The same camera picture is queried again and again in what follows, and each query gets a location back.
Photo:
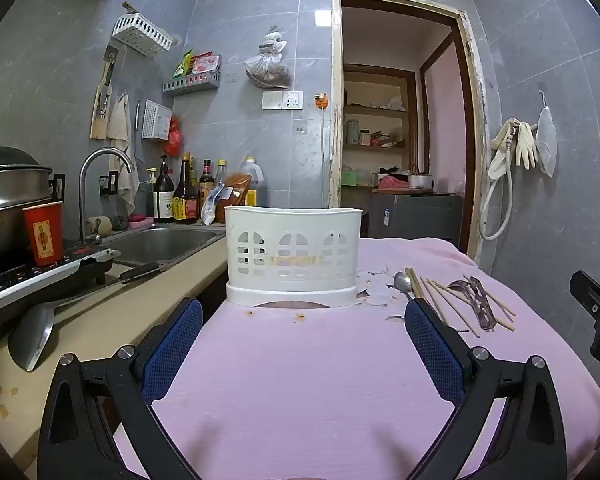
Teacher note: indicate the red paper cup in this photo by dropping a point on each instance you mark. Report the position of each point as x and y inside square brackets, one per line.
[43, 235]

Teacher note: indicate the small metal pot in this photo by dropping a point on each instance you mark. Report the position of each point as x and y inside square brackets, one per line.
[420, 181]

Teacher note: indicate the red plastic bag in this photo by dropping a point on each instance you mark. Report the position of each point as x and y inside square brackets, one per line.
[173, 137]

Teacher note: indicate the green box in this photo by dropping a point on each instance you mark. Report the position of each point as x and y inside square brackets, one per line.
[349, 177]

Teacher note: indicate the red cloth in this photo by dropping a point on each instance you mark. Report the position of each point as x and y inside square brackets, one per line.
[392, 183]

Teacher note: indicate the hanging cloth towel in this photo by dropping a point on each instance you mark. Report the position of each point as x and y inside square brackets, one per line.
[120, 125]

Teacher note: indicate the white wall basket rack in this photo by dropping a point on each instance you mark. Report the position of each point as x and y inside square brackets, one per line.
[141, 35]

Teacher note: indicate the green snack packet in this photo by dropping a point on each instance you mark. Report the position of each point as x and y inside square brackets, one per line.
[182, 65]

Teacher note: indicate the grey cabinet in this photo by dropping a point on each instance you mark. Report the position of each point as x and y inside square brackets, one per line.
[415, 217]

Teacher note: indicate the white mesh strainer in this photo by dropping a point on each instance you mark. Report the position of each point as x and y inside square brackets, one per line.
[546, 140]

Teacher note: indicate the metal faucet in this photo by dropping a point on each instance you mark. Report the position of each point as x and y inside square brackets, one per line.
[84, 195]

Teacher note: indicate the steel pot with lid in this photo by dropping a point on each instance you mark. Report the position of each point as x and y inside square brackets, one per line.
[10, 185]

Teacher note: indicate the metal spatula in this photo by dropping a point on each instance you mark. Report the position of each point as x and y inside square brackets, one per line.
[30, 337]

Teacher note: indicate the clear glass bottle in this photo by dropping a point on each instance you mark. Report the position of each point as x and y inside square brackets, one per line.
[221, 175]

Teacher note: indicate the soy sauce bottle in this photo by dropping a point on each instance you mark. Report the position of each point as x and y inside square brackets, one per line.
[185, 200]

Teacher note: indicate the wooden door frame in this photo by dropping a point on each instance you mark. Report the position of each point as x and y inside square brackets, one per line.
[336, 110]

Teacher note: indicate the black induction cooktop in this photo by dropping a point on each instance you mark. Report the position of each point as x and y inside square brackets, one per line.
[25, 285]

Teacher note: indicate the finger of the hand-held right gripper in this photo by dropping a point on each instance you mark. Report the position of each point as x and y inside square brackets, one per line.
[592, 295]

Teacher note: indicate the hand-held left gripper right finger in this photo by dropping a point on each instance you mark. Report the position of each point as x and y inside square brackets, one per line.
[432, 355]

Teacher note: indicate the pink floral blanket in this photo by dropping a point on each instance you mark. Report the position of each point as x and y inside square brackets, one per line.
[305, 385]

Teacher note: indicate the small grey wall socket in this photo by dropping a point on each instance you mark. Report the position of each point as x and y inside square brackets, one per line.
[300, 127]

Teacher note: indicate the blue white bag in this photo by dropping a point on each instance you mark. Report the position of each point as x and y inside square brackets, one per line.
[212, 207]

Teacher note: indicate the white wall box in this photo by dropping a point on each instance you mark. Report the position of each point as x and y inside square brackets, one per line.
[155, 120]

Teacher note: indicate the orange wall hook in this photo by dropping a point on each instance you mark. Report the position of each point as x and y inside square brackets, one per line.
[320, 101]

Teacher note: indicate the white wall switch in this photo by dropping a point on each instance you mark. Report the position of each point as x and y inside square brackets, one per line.
[272, 100]

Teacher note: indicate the grey wall shelf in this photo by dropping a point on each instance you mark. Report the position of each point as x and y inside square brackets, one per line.
[192, 83]

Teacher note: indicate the white wall socket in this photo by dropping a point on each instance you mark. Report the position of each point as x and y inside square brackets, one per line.
[293, 99]

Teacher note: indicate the orange snack bag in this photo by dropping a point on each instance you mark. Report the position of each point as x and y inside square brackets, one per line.
[237, 187]

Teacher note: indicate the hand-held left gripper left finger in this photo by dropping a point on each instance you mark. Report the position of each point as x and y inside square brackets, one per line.
[172, 355]

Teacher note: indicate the pink sponge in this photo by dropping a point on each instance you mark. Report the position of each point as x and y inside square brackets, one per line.
[141, 218]

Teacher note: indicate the steel sink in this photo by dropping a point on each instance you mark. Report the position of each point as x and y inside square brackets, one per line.
[165, 245]

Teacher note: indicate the wooden shelf unit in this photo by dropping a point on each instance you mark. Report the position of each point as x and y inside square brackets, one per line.
[380, 110]

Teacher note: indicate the wooden cutting board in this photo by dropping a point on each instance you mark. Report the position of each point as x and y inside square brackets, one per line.
[101, 110]

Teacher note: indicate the black wall socket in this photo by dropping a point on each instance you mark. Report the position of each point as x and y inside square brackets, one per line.
[109, 183]

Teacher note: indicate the cream rubber glove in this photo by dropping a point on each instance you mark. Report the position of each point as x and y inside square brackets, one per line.
[526, 147]
[500, 152]

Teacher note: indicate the metal spoon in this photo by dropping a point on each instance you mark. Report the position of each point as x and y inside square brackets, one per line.
[403, 282]

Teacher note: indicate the white plastic utensil holder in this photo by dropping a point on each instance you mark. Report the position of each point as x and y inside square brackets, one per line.
[292, 240]

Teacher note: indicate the hanging clear plastic bag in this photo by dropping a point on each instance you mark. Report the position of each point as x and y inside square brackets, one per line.
[268, 67]

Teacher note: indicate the red snack packet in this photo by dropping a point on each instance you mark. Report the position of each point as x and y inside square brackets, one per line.
[205, 63]

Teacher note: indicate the small dark bottle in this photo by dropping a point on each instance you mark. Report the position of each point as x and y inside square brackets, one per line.
[206, 180]

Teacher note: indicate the dark bottle white label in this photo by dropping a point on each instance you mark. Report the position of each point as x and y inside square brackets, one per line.
[163, 200]

